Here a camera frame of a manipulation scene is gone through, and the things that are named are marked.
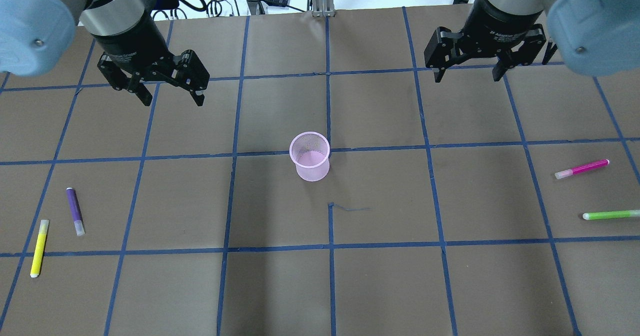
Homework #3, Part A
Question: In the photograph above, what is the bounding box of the pink pen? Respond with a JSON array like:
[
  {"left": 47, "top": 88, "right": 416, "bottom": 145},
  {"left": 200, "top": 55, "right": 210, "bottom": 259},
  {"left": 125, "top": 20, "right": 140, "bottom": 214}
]
[{"left": 553, "top": 159, "right": 610, "bottom": 180}]

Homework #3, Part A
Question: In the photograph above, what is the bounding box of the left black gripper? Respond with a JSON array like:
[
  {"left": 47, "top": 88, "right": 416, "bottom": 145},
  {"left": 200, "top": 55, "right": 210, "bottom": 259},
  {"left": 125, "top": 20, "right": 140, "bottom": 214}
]
[{"left": 93, "top": 13, "right": 210, "bottom": 107}]

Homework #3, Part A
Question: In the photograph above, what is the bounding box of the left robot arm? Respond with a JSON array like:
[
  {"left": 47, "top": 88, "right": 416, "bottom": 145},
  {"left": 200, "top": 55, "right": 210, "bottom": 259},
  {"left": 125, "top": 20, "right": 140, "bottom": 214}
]
[{"left": 0, "top": 0, "right": 210, "bottom": 106}]

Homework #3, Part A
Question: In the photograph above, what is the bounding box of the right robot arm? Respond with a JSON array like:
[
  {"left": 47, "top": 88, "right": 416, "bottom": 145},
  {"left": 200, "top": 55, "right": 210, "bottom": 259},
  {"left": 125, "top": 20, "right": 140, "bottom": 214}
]
[{"left": 423, "top": 0, "right": 640, "bottom": 82}]

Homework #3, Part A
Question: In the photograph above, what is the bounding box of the yellow pen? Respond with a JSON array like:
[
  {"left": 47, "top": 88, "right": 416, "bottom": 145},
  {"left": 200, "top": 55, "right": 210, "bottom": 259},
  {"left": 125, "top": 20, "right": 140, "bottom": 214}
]
[{"left": 29, "top": 219, "right": 50, "bottom": 279}]

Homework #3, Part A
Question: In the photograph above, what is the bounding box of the pink mesh cup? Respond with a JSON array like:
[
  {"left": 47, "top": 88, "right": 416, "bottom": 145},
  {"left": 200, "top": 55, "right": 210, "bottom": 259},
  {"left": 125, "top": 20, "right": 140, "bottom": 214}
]
[{"left": 289, "top": 131, "right": 330, "bottom": 183}]

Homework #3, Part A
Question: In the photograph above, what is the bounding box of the purple pen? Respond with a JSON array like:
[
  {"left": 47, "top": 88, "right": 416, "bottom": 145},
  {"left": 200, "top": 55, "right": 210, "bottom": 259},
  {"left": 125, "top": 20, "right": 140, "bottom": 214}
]
[{"left": 65, "top": 187, "right": 86, "bottom": 236}]

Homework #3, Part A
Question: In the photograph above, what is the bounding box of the green pen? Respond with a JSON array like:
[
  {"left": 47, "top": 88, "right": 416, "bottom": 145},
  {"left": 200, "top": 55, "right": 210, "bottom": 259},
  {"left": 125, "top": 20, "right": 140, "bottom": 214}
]
[{"left": 582, "top": 210, "right": 640, "bottom": 221}]

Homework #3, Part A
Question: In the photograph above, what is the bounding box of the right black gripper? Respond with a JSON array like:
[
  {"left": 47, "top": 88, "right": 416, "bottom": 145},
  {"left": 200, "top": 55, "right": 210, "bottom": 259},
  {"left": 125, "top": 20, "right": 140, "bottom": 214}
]
[{"left": 423, "top": 0, "right": 547, "bottom": 83}]

